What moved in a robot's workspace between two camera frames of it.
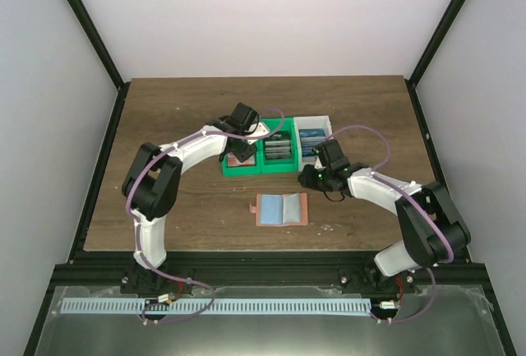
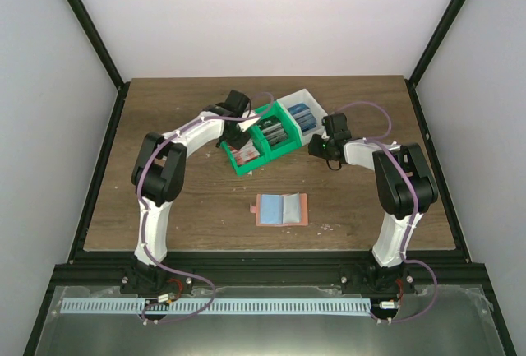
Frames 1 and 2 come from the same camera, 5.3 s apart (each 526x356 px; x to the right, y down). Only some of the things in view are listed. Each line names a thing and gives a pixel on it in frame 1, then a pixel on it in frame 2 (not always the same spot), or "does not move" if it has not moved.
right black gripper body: x=317 y=182 to x=323 y=151
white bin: x=309 y=122 to x=306 y=114
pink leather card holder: x=288 y=210 does not move
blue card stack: x=311 y=137 to x=303 y=116
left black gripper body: x=242 y=154 to x=233 y=141
